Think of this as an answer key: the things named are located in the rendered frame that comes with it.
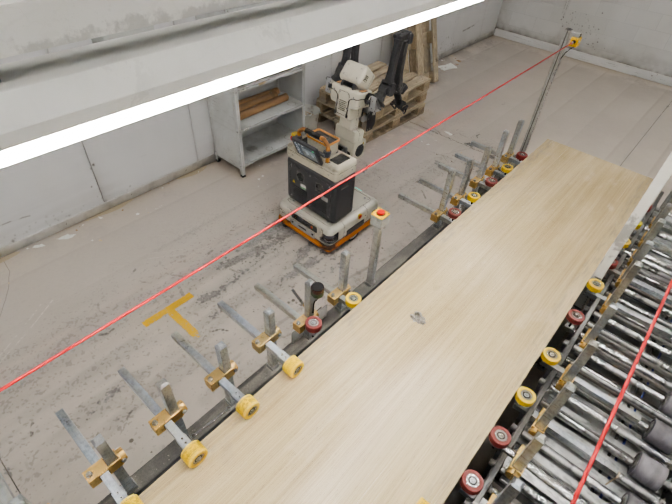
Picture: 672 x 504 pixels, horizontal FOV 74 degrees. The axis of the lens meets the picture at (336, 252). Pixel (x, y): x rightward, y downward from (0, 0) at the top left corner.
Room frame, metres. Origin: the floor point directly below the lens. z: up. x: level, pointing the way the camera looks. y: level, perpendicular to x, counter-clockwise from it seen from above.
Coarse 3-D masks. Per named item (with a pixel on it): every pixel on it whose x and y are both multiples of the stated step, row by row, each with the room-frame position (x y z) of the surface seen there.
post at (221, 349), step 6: (222, 342) 1.02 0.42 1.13; (216, 348) 0.99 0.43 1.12; (222, 348) 0.99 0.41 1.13; (216, 354) 1.00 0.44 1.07; (222, 354) 0.98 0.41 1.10; (228, 354) 1.00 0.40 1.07; (222, 360) 0.98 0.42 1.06; (228, 360) 1.00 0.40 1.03; (222, 366) 0.98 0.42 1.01; (228, 366) 1.00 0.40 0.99; (228, 396) 0.98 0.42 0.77
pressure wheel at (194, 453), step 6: (192, 444) 0.68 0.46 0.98; (198, 444) 0.68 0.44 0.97; (186, 450) 0.66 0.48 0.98; (192, 450) 0.66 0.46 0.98; (198, 450) 0.66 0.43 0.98; (204, 450) 0.67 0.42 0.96; (186, 456) 0.64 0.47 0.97; (192, 456) 0.64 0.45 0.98; (198, 456) 0.65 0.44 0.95; (204, 456) 0.66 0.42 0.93; (186, 462) 0.62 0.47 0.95; (192, 462) 0.62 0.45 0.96; (198, 462) 0.64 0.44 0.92
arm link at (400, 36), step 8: (400, 32) 3.33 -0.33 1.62; (408, 32) 3.33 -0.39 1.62; (400, 40) 3.28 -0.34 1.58; (400, 48) 3.30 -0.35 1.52; (392, 56) 3.28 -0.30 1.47; (392, 64) 3.26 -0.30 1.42; (392, 72) 3.25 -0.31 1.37; (384, 80) 3.27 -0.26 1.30; (392, 80) 3.26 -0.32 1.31; (392, 88) 3.23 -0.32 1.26
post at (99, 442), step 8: (96, 440) 0.61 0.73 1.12; (104, 440) 0.61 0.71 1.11; (96, 448) 0.59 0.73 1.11; (104, 448) 0.60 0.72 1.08; (104, 456) 0.59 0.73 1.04; (112, 456) 0.61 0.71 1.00; (120, 472) 0.60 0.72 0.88; (120, 480) 0.59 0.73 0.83; (128, 480) 0.61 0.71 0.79; (128, 488) 0.60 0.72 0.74
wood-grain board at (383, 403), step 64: (512, 192) 2.54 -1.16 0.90; (576, 192) 2.60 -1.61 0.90; (640, 192) 2.66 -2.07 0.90; (448, 256) 1.86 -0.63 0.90; (512, 256) 1.90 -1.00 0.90; (576, 256) 1.94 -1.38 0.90; (384, 320) 1.37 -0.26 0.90; (448, 320) 1.40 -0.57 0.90; (512, 320) 1.43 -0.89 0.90; (320, 384) 1.00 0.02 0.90; (384, 384) 1.02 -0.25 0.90; (448, 384) 1.05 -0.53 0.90; (512, 384) 1.07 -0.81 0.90; (256, 448) 0.71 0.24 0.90; (320, 448) 0.73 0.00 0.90; (384, 448) 0.75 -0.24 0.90; (448, 448) 0.77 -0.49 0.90
